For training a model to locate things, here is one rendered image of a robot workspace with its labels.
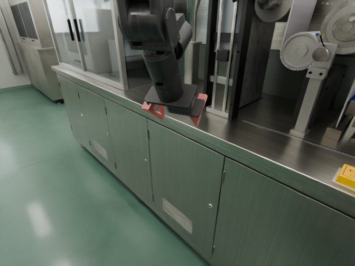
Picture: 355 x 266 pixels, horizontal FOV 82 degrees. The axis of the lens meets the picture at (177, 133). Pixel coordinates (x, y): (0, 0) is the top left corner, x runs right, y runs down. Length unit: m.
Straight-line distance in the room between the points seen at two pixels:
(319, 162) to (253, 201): 0.26
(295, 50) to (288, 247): 0.69
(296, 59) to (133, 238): 1.35
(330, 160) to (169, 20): 0.61
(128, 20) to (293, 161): 0.57
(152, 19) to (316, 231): 0.72
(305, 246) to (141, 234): 1.03
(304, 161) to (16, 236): 1.76
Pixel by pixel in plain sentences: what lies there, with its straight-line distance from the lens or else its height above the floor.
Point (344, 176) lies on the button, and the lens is 0.66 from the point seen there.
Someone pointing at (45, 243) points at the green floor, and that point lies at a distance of 1.73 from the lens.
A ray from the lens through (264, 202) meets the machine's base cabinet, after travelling 0.81.
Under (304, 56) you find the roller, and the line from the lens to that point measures 0.88.
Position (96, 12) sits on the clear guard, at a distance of 1.46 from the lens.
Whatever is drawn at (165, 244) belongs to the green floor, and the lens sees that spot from 1.51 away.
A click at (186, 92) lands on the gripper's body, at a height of 1.13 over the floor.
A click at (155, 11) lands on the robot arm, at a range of 0.32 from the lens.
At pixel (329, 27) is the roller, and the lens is 0.85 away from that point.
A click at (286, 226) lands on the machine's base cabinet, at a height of 0.67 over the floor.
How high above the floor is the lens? 1.26
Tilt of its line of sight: 28 degrees down
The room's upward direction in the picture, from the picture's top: straight up
